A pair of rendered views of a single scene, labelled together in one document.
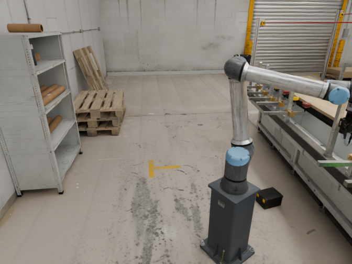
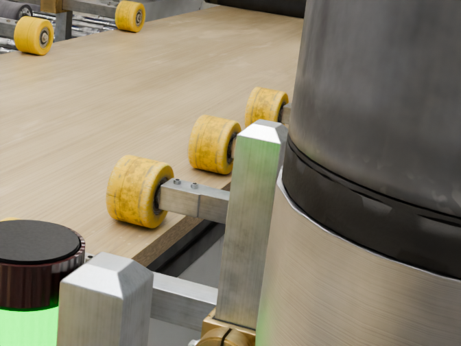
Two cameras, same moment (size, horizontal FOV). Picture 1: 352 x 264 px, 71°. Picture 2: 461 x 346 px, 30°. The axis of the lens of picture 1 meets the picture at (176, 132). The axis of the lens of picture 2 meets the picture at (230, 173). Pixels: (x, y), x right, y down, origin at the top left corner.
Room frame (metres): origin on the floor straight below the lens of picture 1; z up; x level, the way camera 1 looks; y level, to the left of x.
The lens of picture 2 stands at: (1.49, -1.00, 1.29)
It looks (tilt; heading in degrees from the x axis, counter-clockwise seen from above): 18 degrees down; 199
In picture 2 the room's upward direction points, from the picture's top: 7 degrees clockwise
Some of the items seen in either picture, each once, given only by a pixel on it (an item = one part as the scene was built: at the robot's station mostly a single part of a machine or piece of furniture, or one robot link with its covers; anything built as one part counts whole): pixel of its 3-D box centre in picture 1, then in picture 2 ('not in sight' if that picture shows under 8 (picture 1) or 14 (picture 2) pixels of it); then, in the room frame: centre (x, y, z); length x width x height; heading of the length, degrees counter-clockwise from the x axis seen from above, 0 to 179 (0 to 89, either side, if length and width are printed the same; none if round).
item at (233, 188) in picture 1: (234, 180); not in sight; (1.40, -0.40, 0.65); 0.19 x 0.19 x 0.10
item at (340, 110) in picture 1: (334, 129); not in sight; (1.65, -1.17, 0.93); 0.05 x 0.05 x 0.45; 1
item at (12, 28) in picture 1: (25, 28); not in sight; (2.61, 1.47, 1.59); 0.30 x 0.08 x 0.08; 96
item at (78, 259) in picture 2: not in sight; (25, 261); (1.14, -1.22, 1.10); 0.06 x 0.06 x 0.02
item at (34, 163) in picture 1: (40, 110); not in sight; (2.50, 1.46, 0.78); 0.90 x 0.45 x 1.55; 6
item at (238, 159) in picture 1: (237, 162); not in sight; (1.41, -0.41, 0.79); 0.17 x 0.15 x 0.18; 154
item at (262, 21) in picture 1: (256, 55); not in sight; (3.70, -1.17, 1.20); 0.15 x 0.12 x 1.00; 1
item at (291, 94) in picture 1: (290, 99); not in sight; (2.39, -1.16, 0.93); 0.04 x 0.04 x 0.48; 1
